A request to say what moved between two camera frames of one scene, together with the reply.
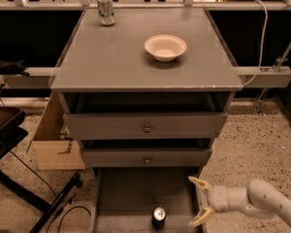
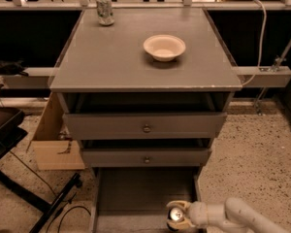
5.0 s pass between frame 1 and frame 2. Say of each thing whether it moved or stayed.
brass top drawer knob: stayed
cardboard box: stayed
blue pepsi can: moved
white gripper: moved
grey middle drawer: stayed
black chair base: stayed
